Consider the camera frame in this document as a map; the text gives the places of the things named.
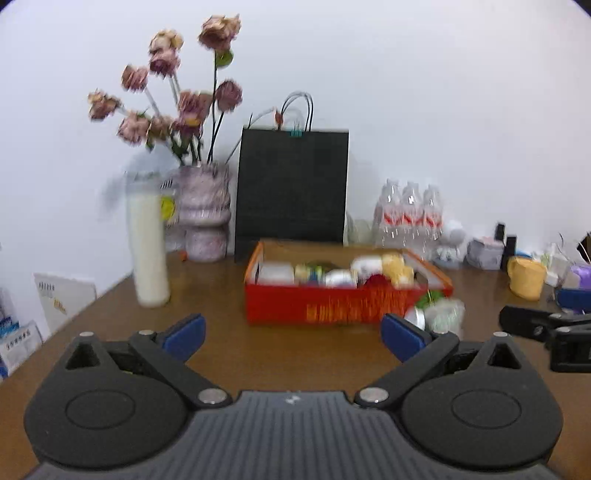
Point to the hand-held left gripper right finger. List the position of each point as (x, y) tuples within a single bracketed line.
[(401, 338)]

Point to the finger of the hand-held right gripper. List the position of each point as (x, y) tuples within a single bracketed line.
[(521, 321), (575, 300)]

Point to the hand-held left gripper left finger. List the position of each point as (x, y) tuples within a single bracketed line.
[(187, 334)]

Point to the red rose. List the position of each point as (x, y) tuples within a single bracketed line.
[(378, 280)]

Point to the white and yellow plush toy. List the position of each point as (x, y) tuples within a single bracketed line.
[(392, 267)]

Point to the white tissue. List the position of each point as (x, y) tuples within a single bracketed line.
[(340, 279)]

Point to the red cardboard box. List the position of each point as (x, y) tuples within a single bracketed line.
[(300, 304)]

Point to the translucent cotton swab box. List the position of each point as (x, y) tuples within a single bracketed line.
[(276, 273)]

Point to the green tissue pack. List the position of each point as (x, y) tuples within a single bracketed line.
[(309, 274)]

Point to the purple object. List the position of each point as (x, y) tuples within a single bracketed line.
[(581, 277)]

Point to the small white box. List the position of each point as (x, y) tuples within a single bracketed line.
[(558, 270)]

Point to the yellow mug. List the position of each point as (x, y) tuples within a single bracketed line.
[(526, 277)]

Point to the crumpled clear plastic wrap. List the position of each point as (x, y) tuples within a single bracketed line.
[(445, 316)]

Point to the small black block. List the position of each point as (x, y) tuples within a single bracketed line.
[(500, 232), (510, 251)]

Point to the small grey box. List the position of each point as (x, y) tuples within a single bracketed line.
[(485, 254)]

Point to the cream thermos bottle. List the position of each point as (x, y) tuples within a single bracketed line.
[(147, 249)]

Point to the white robot toy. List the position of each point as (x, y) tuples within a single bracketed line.
[(450, 240)]

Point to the clear glass bowl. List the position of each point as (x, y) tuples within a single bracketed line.
[(360, 230)]

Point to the pack of water bottles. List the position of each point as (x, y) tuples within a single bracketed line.
[(408, 221)]

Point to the white card box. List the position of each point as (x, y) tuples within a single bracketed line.
[(64, 300)]

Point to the clear smiley plastic bag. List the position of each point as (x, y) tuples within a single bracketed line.
[(167, 207)]

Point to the blue and white booklets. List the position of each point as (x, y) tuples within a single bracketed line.
[(18, 337)]

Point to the black paper bag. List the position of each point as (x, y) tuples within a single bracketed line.
[(291, 184)]

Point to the dried pink flower bouquet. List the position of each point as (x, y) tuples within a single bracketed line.
[(189, 106)]

